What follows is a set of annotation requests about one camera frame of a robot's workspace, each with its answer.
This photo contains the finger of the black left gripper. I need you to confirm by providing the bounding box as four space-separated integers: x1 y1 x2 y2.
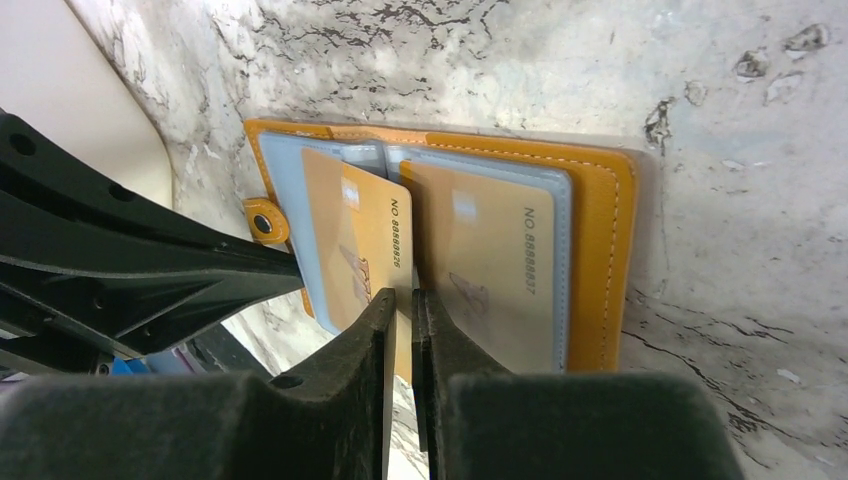
1 113 303 374

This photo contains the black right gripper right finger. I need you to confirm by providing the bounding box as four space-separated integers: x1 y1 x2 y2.
411 290 743 479

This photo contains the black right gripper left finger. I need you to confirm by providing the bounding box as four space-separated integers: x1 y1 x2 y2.
1 288 396 479

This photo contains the gold credit card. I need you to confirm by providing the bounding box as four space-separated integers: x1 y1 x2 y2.
400 160 562 373
301 148 413 381

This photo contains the yellow leather card holder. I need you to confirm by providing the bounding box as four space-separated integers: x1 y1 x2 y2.
244 119 638 372

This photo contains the white oval plastic tray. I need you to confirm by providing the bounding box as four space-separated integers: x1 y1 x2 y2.
1 1 172 207

